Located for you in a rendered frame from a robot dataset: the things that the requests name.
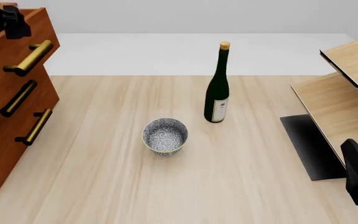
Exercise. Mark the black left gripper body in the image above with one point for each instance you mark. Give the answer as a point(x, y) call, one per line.
point(16, 24)

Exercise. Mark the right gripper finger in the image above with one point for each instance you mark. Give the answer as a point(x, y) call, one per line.
point(356, 161)

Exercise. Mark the pale wooden shelf rack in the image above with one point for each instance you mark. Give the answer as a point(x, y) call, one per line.
point(350, 107)

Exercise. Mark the dark green wine bottle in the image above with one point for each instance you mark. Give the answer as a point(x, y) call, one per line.
point(217, 93)

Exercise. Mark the blue patterned bowl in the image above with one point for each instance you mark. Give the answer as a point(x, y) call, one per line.
point(165, 137)

